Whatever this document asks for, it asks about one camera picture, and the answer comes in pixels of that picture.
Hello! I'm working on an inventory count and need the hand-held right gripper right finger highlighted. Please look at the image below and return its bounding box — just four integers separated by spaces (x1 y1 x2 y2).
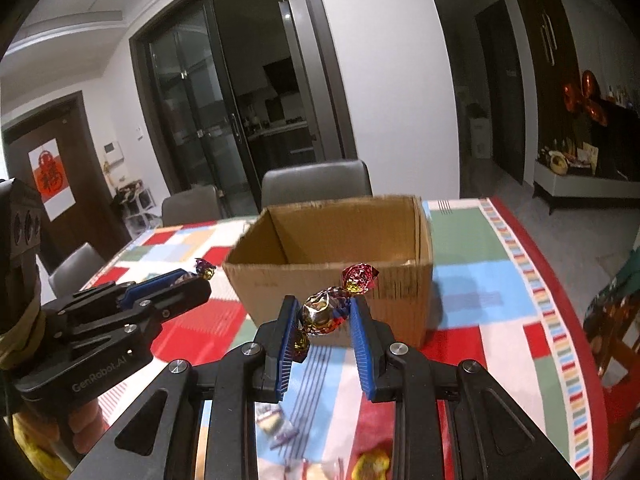
349 296 581 480

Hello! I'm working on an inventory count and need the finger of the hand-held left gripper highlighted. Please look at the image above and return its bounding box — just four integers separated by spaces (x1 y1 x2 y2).
42 268 193 316
50 276 212 356

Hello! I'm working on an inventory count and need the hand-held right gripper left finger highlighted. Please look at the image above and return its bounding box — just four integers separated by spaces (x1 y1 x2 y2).
82 295 302 480

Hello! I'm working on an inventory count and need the red gold foil candy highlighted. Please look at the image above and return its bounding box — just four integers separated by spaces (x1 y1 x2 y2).
292 261 381 363

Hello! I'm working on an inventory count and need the brown cardboard box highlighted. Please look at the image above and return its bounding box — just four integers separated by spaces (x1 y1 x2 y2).
221 194 435 348

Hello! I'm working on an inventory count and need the person's left hand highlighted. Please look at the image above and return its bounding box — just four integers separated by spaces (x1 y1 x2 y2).
65 400 108 453

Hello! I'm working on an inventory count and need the grey dining chair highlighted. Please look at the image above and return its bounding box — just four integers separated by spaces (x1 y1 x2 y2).
161 185 222 227
48 242 107 298
261 159 373 211

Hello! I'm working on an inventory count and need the dark foil wrapped candy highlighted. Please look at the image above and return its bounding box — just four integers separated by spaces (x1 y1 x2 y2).
255 404 297 448

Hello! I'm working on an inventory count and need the white shoe rack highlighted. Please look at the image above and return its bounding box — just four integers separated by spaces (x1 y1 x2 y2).
111 180 160 233

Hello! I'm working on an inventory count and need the brown wooden door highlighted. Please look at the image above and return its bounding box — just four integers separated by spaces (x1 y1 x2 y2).
2 91 131 273

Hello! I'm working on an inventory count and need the yellow foil candy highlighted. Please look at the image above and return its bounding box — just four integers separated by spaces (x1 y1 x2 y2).
350 447 392 480

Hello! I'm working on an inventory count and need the colourful patchwork tablecloth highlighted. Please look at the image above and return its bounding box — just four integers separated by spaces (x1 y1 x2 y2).
82 197 608 480

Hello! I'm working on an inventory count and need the red white door poster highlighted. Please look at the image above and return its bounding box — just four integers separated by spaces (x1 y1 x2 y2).
27 138 76 221

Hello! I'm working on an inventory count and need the black sliding glass door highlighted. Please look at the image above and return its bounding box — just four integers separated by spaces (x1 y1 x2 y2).
129 0 358 221

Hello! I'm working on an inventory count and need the white bin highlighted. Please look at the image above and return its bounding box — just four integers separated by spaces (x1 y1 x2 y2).
467 105 493 158

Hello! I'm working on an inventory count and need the red wooden chair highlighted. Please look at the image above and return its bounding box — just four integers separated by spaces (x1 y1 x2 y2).
582 280 640 391

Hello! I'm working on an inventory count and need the silver refrigerator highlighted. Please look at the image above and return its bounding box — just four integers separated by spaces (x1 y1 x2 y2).
278 0 326 158

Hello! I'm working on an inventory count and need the white low sideboard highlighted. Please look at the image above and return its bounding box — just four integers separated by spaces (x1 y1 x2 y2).
532 157 640 216

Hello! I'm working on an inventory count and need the green cloth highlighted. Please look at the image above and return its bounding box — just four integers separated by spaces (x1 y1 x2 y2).
612 255 640 301

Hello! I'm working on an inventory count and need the dark interior door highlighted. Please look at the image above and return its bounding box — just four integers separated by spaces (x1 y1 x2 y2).
475 0 526 186

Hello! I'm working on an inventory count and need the red foil balloon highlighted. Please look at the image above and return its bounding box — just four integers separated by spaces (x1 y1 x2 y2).
564 71 611 128

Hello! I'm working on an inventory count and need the tall dark cabinet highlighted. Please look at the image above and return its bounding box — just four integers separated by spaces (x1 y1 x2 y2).
507 0 591 171

